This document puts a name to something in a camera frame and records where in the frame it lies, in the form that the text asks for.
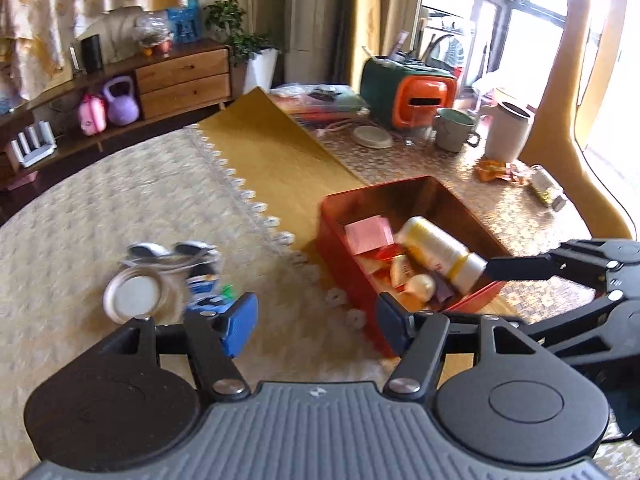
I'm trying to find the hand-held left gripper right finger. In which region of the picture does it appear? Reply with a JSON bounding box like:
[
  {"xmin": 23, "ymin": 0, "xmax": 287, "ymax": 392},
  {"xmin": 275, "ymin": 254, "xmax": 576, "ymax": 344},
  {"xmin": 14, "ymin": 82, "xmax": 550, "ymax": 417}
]
[{"xmin": 375, "ymin": 292, "xmax": 561, "ymax": 403}]

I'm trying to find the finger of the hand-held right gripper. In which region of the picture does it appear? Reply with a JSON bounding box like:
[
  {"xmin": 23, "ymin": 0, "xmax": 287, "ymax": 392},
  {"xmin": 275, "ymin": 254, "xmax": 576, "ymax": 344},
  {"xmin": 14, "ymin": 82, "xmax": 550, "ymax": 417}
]
[
  {"xmin": 482, "ymin": 240, "xmax": 640, "ymax": 286},
  {"xmin": 520, "ymin": 292, "xmax": 621, "ymax": 363}
]

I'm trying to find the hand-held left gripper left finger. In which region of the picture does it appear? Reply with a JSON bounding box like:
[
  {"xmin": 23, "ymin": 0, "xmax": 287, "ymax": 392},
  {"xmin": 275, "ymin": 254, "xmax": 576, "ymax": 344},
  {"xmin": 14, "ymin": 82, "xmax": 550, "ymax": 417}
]
[{"xmin": 107, "ymin": 292, "xmax": 261, "ymax": 403}]

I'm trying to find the small red packet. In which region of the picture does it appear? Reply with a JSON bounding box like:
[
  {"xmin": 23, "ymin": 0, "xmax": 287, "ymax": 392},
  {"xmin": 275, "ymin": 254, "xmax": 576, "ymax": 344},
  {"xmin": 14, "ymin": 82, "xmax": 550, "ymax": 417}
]
[{"xmin": 369, "ymin": 246, "xmax": 401, "ymax": 267}]

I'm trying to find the white yellow plastic bottle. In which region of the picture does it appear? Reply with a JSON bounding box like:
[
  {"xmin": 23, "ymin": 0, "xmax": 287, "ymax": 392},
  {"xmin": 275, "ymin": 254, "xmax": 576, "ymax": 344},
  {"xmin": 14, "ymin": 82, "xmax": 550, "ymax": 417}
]
[{"xmin": 397, "ymin": 216, "xmax": 488, "ymax": 294}]

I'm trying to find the pink notepad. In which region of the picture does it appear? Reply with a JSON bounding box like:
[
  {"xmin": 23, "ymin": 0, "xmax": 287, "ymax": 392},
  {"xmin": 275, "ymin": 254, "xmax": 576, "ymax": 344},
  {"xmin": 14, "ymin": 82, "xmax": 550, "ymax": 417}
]
[{"xmin": 345, "ymin": 215, "xmax": 396, "ymax": 254}]

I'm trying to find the red metal tin box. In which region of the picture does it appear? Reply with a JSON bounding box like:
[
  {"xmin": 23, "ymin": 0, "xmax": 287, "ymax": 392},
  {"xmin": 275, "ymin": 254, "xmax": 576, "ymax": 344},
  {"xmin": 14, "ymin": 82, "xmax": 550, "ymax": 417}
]
[{"xmin": 320, "ymin": 175, "xmax": 511, "ymax": 358}]

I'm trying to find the small lying glass bottle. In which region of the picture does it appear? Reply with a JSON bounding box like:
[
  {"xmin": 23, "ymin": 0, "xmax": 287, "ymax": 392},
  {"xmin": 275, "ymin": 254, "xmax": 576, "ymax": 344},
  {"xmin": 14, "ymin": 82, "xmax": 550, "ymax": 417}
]
[{"xmin": 529, "ymin": 165, "xmax": 568, "ymax": 209}]

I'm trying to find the orange snack packet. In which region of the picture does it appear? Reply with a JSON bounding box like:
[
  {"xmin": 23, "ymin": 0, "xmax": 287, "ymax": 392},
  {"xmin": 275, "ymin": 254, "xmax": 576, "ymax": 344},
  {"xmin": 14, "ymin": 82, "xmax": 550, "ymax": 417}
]
[{"xmin": 474, "ymin": 158, "xmax": 531, "ymax": 185}]

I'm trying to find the white kettle jug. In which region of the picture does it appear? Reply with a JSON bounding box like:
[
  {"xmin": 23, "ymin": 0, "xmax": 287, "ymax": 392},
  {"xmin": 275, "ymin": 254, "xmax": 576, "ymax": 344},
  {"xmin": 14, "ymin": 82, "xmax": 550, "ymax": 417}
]
[{"xmin": 482, "ymin": 101, "xmax": 533, "ymax": 162}]

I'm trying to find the green mug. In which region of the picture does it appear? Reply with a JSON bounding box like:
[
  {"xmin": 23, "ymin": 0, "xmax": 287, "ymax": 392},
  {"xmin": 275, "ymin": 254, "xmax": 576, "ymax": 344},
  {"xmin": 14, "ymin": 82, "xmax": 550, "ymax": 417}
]
[{"xmin": 432, "ymin": 107, "xmax": 482, "ymax": 153}]

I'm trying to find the yellow curved chair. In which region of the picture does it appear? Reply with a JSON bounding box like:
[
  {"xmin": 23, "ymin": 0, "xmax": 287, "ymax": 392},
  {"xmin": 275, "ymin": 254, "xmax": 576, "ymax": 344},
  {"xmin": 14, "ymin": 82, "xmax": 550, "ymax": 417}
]
[{"xmin": 520, "ymin": 0, "xmax": 636, "ymax": 241}]

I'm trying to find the yellow table mat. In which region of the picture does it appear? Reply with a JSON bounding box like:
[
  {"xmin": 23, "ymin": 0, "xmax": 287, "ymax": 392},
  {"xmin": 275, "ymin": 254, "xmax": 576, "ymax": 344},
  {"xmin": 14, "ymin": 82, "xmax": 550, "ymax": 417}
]
[{"xmin": 197, "ymin": 86, "xmax": 368, "ymax": 256}]

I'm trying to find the clear drinking glass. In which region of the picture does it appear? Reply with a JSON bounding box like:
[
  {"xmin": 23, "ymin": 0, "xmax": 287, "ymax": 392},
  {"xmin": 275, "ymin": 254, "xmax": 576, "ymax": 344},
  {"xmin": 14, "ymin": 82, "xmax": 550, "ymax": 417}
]
[{"xmin": 402, "ymin": 120, "xmax": 436, "ymax": 147}]

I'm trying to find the white round coaster lid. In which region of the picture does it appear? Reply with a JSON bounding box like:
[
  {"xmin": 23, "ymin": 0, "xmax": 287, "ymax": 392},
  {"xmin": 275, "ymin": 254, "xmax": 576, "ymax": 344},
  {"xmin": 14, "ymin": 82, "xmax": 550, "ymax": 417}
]
[{"xmin": 350, "ymin": 125, "xmax": 394, "ymax": 149}]

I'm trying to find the orange green tissue box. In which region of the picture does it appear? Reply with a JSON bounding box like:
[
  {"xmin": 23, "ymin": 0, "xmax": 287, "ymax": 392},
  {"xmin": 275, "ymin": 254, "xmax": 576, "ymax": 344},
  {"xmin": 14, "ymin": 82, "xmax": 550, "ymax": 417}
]
[{"xmin": 360, "ymin": 56, "xmax": 458, "ymax": 131}]

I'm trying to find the glass sliding door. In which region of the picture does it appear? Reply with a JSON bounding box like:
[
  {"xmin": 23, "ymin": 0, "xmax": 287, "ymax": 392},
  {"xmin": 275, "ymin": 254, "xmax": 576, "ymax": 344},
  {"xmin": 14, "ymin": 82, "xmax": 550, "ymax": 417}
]
[{"xmin": 420, "ymin": 0, "xmax": 640, "ymax": 161}]

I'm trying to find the stack of colourful books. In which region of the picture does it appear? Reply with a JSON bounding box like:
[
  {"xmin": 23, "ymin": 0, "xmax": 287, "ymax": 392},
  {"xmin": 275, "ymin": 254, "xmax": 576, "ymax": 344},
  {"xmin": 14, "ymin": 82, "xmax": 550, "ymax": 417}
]
[{"xmin": 270, "ymin": 84, "xmax": 373, "ymax": 126}]

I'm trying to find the white washing machine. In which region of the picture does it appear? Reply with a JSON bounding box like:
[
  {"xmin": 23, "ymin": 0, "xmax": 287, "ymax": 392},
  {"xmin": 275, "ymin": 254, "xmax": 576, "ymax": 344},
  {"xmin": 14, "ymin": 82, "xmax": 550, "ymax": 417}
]
[{"xmin": 425, "ymin": 30, "xmax": 473, "ymax": 77}]

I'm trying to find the clear bag with dark item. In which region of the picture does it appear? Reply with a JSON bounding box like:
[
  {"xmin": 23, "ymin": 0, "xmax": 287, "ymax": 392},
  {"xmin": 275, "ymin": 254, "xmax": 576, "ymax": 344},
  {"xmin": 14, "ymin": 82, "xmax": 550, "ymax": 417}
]
[{"xmin": 300, "ymin": 85, "xmax": 346, "ymax": 106}]

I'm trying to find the purple kettlebell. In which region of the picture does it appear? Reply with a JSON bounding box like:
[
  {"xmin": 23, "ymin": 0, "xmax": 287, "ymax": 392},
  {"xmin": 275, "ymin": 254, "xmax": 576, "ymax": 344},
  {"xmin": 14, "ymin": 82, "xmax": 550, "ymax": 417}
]
[{"xmin": 102, "ymin": 76, "xmax": 139, "ymax": 126}]

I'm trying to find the pink toy case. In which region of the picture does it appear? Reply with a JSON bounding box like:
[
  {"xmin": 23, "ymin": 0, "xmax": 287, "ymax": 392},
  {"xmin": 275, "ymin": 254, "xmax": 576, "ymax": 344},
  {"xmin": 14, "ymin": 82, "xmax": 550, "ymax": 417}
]
[{"xmin": 77, "ymin": 92, "xmax": 108, "ymax": 136}]

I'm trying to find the wooden television cabinet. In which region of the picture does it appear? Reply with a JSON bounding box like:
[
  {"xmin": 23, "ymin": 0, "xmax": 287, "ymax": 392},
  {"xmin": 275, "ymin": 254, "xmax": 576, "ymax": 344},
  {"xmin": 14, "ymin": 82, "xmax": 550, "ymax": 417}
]
[{"xmin": 0, "ymin": 37, "xmax": 236, "ymax": 201}]

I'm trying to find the pink flat box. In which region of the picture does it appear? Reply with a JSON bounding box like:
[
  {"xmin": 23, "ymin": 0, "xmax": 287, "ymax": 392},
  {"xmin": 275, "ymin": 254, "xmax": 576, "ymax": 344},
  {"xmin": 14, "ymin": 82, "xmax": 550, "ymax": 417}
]
[{"xmin": 5, "ymin": 170, "xmax": 40, "ymax": 191}]

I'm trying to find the white router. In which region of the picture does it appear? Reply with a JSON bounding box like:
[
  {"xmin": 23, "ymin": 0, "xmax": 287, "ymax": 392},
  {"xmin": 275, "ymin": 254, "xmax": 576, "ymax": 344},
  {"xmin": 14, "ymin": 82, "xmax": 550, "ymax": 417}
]
[{"xmin": 9, "ymin": 121, "xmax": 57, "ymax": 168}]

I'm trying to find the yellow curtain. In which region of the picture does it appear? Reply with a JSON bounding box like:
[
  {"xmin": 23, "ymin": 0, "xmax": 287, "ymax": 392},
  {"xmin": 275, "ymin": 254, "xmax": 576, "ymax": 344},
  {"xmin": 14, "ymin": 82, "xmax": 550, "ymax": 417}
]
[{"xmin": 350, "ymin": 0, "xmax": 426, "ymax": 92}]

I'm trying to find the clear plastic bag of fruit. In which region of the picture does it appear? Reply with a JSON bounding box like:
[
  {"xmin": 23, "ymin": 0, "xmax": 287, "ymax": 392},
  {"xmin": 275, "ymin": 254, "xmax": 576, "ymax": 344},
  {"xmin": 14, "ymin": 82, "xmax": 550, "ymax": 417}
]
[{"xmin": 132, "ymin": 12, "xmax": 173, "ymax": 57}]

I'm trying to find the blue printed box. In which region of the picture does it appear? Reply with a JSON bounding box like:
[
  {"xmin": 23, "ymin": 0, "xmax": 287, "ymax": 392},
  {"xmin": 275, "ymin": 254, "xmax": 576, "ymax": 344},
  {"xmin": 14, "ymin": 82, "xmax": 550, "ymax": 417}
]
[{"xmin": 166, "ymin": 0, "xmax": 205, "ymax": 43}]

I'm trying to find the black cylinder speaker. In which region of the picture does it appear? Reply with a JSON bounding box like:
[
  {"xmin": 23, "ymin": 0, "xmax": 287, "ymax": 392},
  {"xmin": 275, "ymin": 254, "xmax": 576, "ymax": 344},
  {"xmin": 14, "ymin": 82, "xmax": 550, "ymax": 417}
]
[{"xmin": 80, "ymin": 34, "xmax": 104, "ymax": 75}]

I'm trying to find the potted green tree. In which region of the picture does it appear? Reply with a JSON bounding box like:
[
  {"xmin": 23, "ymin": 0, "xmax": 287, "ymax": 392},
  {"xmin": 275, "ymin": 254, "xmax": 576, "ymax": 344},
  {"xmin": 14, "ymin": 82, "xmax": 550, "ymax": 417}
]
[{"xmin": 190, "ymin": 0, "xmax": 281, "ymax": 95}]

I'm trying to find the white rounded appliance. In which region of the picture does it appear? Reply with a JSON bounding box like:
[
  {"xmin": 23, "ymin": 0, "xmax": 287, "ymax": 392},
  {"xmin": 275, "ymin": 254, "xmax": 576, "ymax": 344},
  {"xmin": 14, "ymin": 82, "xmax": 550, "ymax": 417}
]
[{"xmin": 87, "ymin": 6, "xmax": 146, "ymax": 63}]

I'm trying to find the white standing air conditioner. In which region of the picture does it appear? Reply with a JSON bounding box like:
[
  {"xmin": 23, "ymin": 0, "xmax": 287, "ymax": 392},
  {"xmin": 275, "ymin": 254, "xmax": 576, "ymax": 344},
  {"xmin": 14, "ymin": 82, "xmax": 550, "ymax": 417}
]
[{"xmin": 282, "ymin": 0, "xmax": 351, "ymax": 86}]

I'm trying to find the floral draped cloth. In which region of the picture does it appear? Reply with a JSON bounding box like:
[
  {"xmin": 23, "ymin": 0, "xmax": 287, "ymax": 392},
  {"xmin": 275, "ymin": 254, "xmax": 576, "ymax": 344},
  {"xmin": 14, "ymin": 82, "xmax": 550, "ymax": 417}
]
[{"xmin": 0, "ymin": 0, "xmax": 193, "ymax": 102}]

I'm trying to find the pink plastic handle tool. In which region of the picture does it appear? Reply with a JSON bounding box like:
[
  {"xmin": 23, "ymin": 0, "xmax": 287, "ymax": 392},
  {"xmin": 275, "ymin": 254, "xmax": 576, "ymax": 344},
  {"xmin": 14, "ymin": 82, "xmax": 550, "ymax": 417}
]
[{"xmin": 315, "ymin": 120, "xmax": 357, "ymax": 137}]

